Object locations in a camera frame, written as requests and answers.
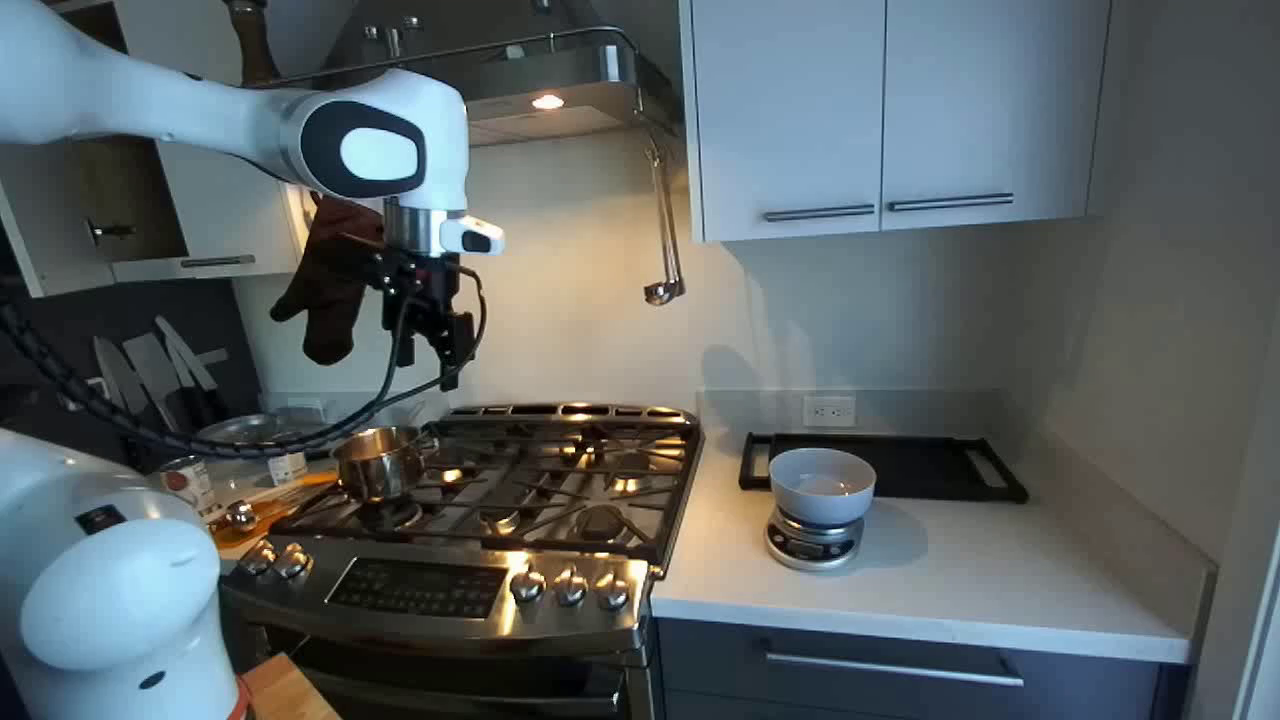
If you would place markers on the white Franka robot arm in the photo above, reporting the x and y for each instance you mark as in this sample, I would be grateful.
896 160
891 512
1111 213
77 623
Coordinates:
134 95

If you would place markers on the grey base drawer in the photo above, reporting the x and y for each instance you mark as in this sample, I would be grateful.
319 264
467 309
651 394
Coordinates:
720 682

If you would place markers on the white wall cabinet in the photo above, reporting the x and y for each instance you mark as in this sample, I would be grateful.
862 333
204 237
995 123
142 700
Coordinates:
904 106

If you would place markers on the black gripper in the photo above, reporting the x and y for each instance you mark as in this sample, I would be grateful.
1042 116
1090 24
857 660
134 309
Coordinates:
417 287

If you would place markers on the stainless steel range hood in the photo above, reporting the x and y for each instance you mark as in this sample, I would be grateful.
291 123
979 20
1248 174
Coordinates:
560 66

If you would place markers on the black tray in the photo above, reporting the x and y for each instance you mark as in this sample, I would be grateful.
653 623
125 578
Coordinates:
932 465

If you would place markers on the brown oven mitt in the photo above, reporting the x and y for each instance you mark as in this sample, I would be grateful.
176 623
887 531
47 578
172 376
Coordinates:
334 287

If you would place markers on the wall-mounted kitchen knives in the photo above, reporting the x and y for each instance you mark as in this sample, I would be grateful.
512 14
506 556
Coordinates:
167 362

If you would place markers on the stainless steel gas range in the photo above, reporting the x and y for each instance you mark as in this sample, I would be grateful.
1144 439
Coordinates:
506 533

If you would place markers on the brown wooden pepper mill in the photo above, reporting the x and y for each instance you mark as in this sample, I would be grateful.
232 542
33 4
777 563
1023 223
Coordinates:
252 40

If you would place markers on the round kitchen scale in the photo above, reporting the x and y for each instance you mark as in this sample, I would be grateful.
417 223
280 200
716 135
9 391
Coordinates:
810 542

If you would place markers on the silver steel pot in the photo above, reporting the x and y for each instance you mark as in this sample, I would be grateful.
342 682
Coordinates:
371 465

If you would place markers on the white bowl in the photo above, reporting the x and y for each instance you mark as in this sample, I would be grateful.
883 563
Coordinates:
820 483

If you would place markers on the wooden robot mounting board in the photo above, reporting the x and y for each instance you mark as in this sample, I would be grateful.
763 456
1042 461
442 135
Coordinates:
286 689

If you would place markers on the open white shelf cabinet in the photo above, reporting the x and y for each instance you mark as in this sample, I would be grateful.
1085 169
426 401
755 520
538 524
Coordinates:
83 213

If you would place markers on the silver range knob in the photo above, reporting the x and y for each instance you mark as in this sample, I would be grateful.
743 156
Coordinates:
294 563
531 584
256 556
615 593
568 590

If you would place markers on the white wall outlet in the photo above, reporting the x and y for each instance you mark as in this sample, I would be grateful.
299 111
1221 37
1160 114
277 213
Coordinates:
831 410

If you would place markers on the silver hanging ladle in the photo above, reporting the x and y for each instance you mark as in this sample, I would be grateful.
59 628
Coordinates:
665 213

